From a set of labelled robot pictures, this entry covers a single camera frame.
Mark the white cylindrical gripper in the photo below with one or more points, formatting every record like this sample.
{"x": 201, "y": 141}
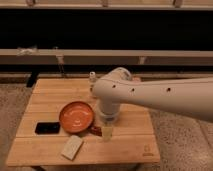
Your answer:
{"x": 108, "y": 112}

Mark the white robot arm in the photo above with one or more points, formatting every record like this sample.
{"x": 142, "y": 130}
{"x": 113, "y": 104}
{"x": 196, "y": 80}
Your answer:
{"x": 187, "y": 97}

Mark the orange ceramic bowl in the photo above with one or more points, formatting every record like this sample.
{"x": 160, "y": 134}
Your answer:
{"x": 76, "y": 117}

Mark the dark red small object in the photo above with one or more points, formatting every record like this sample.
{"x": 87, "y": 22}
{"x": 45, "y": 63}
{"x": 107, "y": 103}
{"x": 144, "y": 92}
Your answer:
{"x": 95, "y": 130}

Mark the white rectangular sponge block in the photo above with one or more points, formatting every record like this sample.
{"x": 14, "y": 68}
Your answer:
{"x": 72, "y": 147}

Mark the clear plastic bottle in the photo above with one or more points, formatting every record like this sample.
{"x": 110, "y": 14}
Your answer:
{"x": 92, "y": 80}

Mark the black rectangular phone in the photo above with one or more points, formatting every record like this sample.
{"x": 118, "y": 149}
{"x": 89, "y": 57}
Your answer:
{"x": 47, "y": 128}

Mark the long wooden bench rail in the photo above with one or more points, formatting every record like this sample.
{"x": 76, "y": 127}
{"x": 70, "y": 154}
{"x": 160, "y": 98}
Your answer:
{"x": 33, "y": 56}

